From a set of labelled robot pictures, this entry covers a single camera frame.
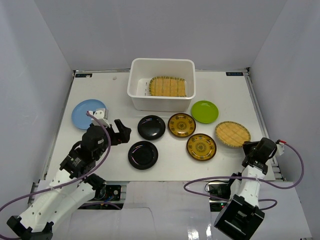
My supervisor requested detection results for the rectangular woven bamboo plate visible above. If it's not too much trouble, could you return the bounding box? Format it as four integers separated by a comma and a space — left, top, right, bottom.
148, 76, 187, 97

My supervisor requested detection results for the white plastic bin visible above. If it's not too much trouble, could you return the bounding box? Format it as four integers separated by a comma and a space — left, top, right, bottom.
127, 58, 196, 112

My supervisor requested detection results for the black plate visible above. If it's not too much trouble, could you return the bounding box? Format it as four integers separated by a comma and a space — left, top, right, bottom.
137, 115, 166, 141
128, 141, 159, 171

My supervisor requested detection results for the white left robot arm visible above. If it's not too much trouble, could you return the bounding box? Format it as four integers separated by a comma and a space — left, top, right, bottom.
6, 119, 132, 240

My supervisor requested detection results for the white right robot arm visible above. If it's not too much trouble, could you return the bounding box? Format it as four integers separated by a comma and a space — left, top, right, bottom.
214, 137, 277, 240

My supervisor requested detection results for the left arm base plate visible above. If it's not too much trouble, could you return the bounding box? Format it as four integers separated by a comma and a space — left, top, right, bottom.
75, 183, 123, 205

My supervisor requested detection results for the light blue plate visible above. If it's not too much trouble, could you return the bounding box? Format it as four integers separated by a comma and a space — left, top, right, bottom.
71, 99, 107, 130

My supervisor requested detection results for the yellow patterned plate lower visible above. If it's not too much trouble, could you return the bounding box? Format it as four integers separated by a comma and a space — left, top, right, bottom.
186, 133, 217, 162

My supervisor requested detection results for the black plate lower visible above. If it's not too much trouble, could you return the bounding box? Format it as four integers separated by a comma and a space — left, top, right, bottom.
128, 141, 159, 171

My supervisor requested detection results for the yellow patterned plate upper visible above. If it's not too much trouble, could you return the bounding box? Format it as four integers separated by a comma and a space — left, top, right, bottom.
167, 113, 196, 138

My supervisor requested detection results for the yellow patterned plate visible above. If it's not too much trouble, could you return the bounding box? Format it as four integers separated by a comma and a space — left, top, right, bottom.
167, 113, 196, 138
186, 133, 217, 162

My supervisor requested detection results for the round woven bamboo plate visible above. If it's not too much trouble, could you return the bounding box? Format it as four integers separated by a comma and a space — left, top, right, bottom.
215, 121, 251, 148

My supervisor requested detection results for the black plate upper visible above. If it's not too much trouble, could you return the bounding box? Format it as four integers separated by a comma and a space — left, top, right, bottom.
137, 115, 166, 141

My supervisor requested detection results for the white paper sheet front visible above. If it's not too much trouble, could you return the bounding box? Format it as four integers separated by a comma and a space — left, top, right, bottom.
53, 181, 312, 240

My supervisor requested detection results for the green plate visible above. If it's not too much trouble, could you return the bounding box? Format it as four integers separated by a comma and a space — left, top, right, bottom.
191, 100, 219, 124

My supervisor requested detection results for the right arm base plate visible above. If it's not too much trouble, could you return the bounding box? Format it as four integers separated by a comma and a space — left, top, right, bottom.
204, 179, 241, 212

